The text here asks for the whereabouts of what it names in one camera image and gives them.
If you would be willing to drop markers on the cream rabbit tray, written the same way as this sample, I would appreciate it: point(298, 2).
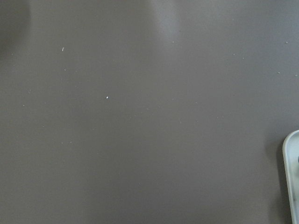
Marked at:
point(291, 162)

